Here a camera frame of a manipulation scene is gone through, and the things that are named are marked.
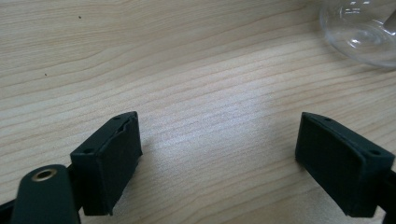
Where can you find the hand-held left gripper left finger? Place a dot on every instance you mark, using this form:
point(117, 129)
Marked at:
point(107, 168)

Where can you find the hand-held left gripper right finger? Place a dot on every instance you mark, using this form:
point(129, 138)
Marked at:
point(336, 161)

